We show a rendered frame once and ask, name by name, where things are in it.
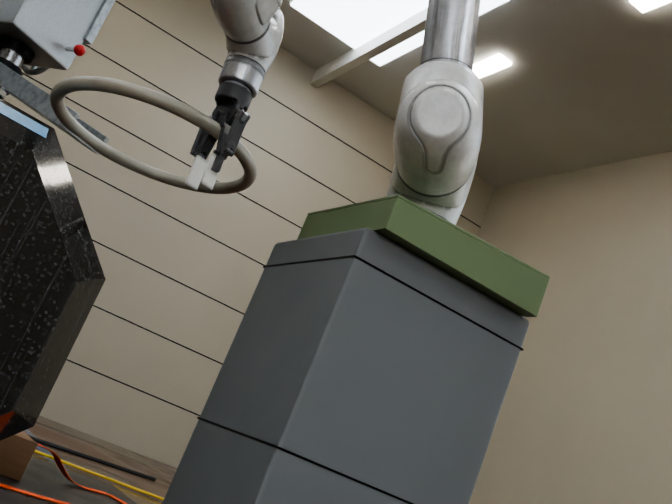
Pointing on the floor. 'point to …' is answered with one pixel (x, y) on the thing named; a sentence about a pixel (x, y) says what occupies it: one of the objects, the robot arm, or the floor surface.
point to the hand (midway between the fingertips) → (203, 173)
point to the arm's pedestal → (353, 383)
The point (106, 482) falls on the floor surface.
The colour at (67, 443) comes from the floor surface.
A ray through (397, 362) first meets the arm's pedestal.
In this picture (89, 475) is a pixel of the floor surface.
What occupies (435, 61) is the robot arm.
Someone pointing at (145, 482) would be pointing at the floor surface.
